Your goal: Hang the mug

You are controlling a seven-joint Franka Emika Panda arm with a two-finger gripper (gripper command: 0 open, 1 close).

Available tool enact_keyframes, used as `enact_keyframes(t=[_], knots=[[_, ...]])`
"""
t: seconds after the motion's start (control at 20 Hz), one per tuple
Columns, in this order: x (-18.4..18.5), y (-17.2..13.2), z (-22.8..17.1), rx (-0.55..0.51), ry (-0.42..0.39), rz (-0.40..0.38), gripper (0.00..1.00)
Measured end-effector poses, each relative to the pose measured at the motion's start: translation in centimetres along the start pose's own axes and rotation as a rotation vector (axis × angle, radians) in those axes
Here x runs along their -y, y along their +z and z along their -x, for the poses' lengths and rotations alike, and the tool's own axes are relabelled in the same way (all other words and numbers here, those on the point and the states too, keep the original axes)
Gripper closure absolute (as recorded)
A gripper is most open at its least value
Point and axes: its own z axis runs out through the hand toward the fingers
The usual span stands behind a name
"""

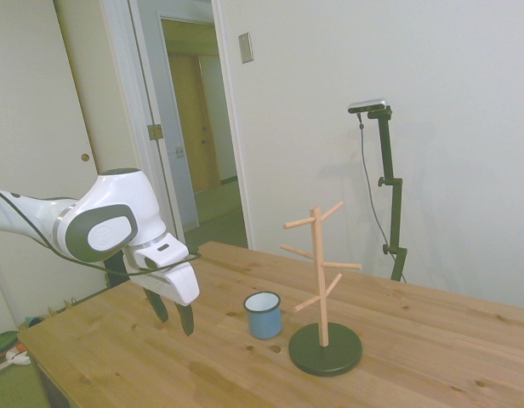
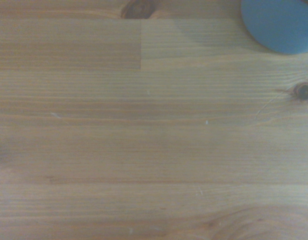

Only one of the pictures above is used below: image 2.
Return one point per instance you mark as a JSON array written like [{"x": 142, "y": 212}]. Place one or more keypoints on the blue enamel mug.
[{"x": 281, "y": 25}]

